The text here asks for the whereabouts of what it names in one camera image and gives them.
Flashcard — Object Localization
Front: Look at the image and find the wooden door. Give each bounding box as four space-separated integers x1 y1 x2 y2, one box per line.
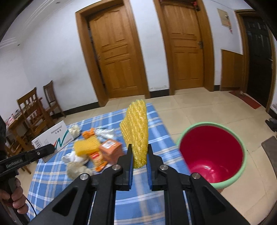
75 1 150 107
154 1 215 95

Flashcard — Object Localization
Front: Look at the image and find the yellow foam net sleeve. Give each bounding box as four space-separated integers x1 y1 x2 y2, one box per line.
120 99 148 169

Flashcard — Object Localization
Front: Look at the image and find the white cloth towel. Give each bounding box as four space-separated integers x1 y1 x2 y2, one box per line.
61 151 89 165

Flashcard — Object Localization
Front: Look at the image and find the wooden chair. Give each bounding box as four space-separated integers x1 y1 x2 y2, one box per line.
43 80 66 118
17 87 55 149

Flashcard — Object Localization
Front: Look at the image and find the orange small carton box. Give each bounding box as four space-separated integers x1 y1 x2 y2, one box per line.
99 139 124 165

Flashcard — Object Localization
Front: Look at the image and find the right wooden door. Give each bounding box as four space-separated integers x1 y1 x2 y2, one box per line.
154 1 215 95

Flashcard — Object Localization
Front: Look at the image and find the cream paper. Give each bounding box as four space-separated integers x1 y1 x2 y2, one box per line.
68 124 81 139

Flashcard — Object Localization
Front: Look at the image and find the person's left hand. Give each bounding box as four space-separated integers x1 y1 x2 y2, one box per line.
0 178 29 214

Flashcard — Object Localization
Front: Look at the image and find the blue plaid blanket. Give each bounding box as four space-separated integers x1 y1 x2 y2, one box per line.
27 103 190 224

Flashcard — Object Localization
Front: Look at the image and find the red door mat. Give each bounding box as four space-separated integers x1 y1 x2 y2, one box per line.
229 91 261 109

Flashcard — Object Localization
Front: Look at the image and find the white cardboard box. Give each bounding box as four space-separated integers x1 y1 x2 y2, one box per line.
32 120 74 163

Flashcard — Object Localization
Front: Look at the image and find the red green-rimmed trash bin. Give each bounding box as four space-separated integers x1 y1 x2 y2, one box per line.
177 122 247 191

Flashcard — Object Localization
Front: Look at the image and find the left wooden door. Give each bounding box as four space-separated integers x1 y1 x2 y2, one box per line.
75 1 150 107

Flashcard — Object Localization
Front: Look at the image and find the wooden dining table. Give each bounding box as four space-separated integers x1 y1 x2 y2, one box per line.
7 113 32 151

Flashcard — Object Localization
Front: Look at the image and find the orange cracker snack packet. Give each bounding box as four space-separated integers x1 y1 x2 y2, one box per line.
89 151 108 172

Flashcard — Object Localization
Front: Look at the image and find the wall electrical panel box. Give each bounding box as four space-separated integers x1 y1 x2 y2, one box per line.
217 8 231 29

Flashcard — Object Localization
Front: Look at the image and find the low wooden cabinet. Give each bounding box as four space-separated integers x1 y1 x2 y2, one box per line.
220 49 243 91

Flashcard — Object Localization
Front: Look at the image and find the dark entrance door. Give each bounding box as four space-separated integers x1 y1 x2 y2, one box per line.
235 9 276 112

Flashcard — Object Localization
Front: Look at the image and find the crumpled beige paper ball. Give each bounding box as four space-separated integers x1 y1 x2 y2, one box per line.
66 162 93 180

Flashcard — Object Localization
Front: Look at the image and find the far wooden chair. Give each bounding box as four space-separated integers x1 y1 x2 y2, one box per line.
43 80 66 118

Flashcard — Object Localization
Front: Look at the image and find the near wooden chair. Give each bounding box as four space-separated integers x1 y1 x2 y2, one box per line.
17 87 55 149

